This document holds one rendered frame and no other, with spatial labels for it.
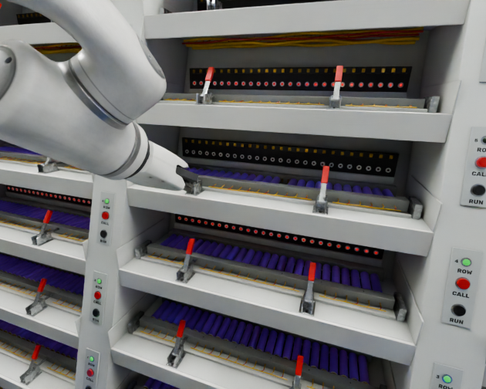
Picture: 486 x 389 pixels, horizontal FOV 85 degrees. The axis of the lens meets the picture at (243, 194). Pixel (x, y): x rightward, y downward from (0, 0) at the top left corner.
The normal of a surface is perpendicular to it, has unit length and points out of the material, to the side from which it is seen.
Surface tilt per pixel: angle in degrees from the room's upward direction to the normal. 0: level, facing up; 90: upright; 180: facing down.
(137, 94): 130
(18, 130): 141
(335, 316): 17
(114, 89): 122
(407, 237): 107
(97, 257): 90
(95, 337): 90
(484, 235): 90
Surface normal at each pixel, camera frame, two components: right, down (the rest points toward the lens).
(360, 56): -0.29, 0.01
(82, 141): 0.62, 0.71
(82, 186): -0.32, 0.30
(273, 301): 0.03, -0.95
